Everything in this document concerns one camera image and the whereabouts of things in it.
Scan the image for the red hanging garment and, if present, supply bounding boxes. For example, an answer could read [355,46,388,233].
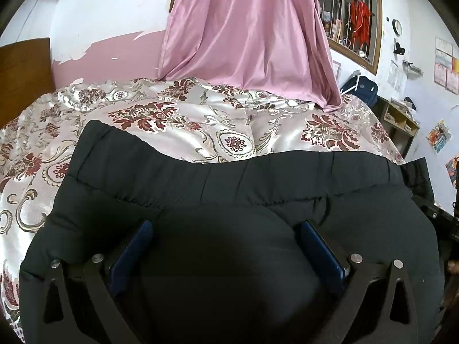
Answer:
[349,0,372,44]

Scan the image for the small wall shelf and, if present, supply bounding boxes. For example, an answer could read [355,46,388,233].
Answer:
[402,60,424,77]

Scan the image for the wooden cubby shelf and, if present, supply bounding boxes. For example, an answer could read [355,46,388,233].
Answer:
[373,95,420,155]

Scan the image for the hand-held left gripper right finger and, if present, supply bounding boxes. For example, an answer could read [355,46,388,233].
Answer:
[300,220,429,344]

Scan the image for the pink satin curtain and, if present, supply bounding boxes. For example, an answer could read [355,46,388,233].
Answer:
[158,0,342,112]

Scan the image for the colourful cartoon wall poster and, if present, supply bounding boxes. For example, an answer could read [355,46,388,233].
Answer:
[445,153,459,179]
[426,120,452,153]

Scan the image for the barred window with wooden frame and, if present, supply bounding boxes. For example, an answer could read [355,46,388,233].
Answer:
[316,0,383,76]

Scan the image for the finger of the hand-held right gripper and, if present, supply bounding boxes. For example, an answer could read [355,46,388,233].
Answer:
[412,195,459,245]

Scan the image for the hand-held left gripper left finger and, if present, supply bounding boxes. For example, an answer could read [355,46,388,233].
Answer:
[23,220,155,344]

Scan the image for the black trousers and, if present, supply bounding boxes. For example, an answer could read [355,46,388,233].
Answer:
[18,120,447,344]

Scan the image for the dark blue backpack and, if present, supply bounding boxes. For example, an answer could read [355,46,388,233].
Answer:
[339,75,378,107]

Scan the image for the floral satin bedspread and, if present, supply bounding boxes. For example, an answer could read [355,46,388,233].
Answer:
[0,77,406,344]

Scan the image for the white paper sheet on wall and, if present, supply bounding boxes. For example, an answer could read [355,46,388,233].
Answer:
[388,60,406,91]

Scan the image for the white wall calendar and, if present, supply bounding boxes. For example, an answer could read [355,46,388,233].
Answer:
[433,37,454,87]

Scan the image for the wooden headboard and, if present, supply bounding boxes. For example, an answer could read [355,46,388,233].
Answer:
[0,38,57,128]

